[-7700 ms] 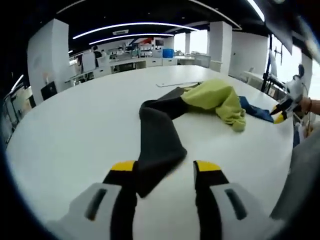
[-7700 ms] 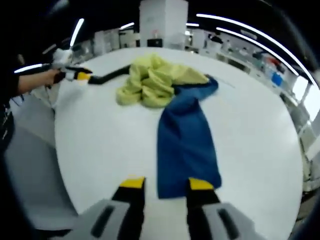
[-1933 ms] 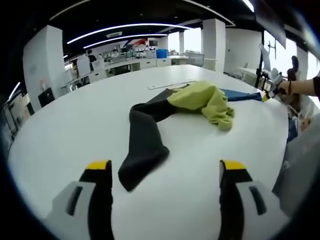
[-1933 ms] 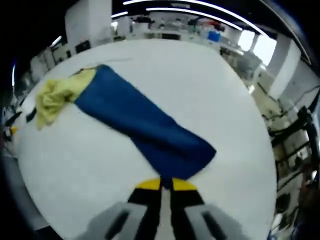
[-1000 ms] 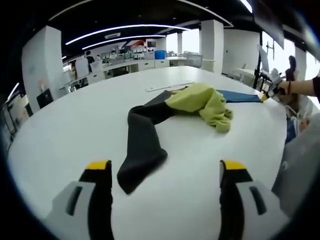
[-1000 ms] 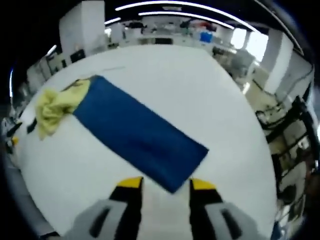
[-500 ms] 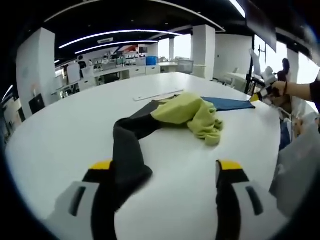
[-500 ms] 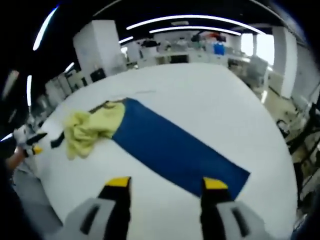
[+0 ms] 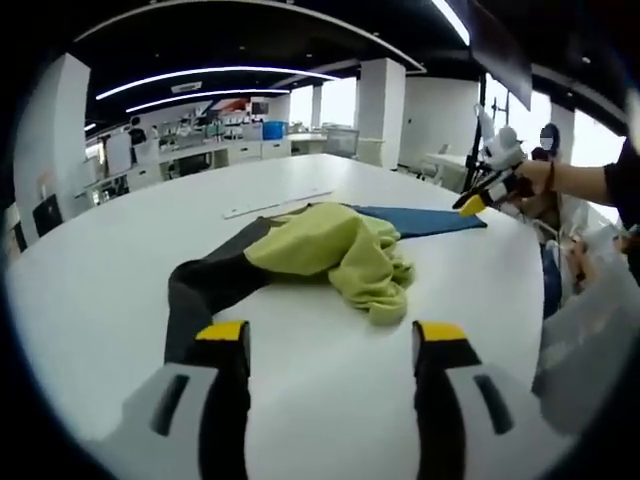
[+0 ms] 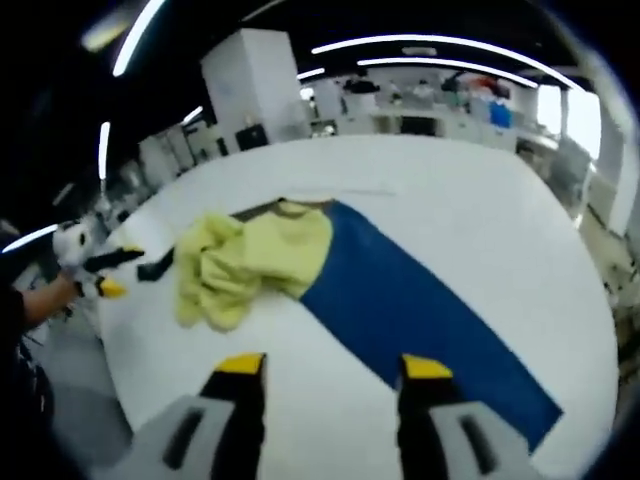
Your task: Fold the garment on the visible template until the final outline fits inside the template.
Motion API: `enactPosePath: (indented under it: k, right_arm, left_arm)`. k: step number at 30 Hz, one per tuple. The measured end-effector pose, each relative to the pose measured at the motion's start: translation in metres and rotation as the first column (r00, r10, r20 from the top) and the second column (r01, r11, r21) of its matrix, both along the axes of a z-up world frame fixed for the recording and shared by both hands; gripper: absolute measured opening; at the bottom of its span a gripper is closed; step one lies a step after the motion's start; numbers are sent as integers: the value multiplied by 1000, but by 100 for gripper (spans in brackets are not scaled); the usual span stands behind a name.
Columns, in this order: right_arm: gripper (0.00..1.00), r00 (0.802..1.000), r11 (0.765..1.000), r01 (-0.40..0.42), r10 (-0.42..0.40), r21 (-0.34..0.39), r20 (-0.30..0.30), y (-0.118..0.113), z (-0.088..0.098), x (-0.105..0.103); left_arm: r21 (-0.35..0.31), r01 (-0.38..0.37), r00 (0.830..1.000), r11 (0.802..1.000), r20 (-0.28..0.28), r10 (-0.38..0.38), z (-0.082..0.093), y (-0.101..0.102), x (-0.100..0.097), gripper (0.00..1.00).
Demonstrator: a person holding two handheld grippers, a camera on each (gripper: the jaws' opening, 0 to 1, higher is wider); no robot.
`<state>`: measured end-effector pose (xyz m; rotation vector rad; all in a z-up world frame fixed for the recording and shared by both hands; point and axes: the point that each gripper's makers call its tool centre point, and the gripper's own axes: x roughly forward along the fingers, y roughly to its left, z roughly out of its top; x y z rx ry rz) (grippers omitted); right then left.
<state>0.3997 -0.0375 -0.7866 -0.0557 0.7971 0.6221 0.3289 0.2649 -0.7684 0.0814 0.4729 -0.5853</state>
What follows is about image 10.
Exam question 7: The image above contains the short curved ceiling light strip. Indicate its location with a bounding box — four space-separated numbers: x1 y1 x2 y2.
356 56 540 89

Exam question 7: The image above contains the yellow blue black garment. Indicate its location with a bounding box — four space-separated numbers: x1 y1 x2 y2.
137 198 565 454

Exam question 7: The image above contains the blue storage bin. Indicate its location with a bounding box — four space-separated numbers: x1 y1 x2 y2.
489 101 517 129

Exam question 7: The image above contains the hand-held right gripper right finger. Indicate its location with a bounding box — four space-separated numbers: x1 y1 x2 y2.
397 353 546 480

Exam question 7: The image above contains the grey mesh office chair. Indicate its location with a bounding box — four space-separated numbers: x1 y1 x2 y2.
548 138 592 202

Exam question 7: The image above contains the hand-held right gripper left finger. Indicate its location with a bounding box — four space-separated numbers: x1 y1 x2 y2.
107 352 267 480

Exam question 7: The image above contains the straight ceiling light strip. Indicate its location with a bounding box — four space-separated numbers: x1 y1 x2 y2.
111 0 167 79

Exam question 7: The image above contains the long curved ceiling light strip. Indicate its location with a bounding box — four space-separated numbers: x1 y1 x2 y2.
310 33 577 89

